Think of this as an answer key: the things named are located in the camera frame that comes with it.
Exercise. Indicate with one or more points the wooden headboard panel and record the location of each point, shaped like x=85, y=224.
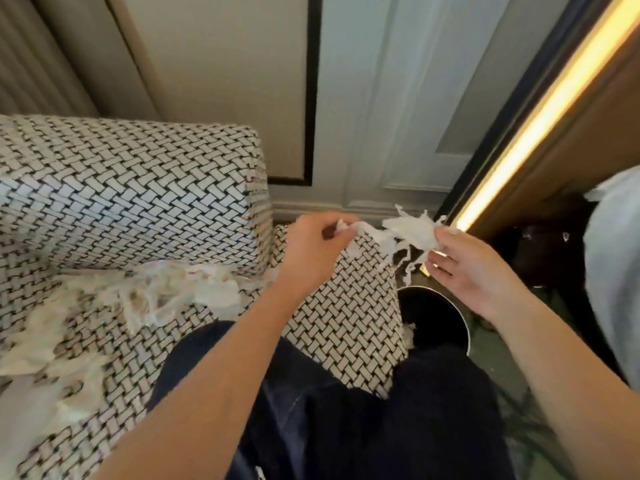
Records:
x=600, y=144

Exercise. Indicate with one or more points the person's right hand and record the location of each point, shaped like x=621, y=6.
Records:
x=475, y=274

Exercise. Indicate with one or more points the white bed sheet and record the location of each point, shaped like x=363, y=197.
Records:
x=617, y=269

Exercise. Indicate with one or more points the pile of white paper scraps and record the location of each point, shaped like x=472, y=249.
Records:
x=175, y=289

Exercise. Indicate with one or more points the black white woven-pattern sofa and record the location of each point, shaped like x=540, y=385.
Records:
x=125, y=194

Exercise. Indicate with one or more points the person's left forearm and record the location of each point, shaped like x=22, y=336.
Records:
x=210, y=384

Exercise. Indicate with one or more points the lit yellow light strip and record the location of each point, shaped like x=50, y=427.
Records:
x=540, y=129

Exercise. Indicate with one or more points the black round trash bin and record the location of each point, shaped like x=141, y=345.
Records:
x=435, y=319

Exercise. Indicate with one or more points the brown handbag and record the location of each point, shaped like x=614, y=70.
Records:
x=540, y=259

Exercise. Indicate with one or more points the dark bed base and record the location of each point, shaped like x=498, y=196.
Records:
x=580, y=314

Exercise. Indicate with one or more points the person's left hand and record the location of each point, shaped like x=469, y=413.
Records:
x=310, y=259

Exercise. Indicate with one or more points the person's right forearm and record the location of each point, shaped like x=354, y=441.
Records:
x=565, y=384

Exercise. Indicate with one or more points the pleated beige curtain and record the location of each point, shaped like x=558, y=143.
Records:
x=35, y=69

